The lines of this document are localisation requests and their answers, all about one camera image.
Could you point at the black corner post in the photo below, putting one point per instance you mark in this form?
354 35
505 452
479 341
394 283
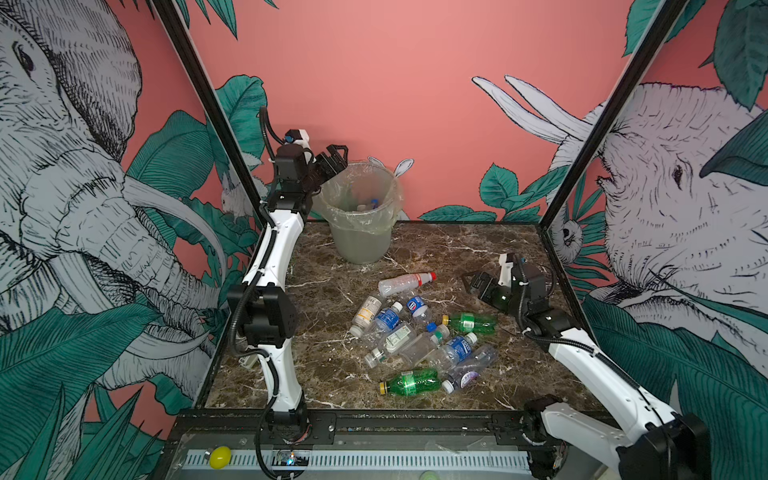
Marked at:
176 30
657 31

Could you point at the clear bottle red cap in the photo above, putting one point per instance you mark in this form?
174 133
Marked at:
403 283

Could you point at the yellow ball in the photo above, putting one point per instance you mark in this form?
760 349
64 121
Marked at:
220 457

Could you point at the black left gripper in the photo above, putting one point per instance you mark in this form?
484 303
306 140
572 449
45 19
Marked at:
341 162

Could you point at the green bottle yellow cap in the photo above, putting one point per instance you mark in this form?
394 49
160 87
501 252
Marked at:
466 322
411 383

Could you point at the clear bottle purple label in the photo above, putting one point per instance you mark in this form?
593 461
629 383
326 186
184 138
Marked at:
466 372

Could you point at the small circuit board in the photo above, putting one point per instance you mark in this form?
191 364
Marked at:
291 459

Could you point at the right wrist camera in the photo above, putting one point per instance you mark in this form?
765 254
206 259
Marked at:
506 263

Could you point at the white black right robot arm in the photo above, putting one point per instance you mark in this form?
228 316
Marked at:
651 439

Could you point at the black front rail frame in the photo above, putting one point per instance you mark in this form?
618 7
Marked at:
325 426

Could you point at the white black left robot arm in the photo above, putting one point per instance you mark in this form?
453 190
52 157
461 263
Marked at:
264 319

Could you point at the clear bottle green white label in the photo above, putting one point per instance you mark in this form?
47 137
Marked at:
389 345

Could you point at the clear bottle orange label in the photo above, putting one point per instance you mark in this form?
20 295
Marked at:
365 315

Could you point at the black right corner post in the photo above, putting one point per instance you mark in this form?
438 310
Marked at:
657 31

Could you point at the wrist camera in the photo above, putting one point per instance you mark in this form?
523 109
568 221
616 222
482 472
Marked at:
506 263
298 136

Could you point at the small bottle blue label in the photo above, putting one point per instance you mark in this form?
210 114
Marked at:
418 309

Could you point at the clear plastic bin liner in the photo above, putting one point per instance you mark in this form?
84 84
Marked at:
360 182

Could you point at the green bottle yellow cap front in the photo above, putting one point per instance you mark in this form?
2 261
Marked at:
411 383

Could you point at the clear bottle blue label centre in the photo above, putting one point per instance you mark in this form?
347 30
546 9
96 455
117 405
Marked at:
449 355

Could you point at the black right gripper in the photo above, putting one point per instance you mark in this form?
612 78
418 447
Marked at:
481 284

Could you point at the white slotted cable duct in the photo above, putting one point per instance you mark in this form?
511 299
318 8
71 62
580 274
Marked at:
514 462

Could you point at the black left corner post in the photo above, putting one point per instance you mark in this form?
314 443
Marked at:
176 30

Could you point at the clear bottle blue label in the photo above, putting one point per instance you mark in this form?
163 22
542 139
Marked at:
384 323
449 355

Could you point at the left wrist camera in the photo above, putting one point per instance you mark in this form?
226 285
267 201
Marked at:
298 136

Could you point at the clear bottle green cap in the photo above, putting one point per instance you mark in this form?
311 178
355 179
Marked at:
419 348

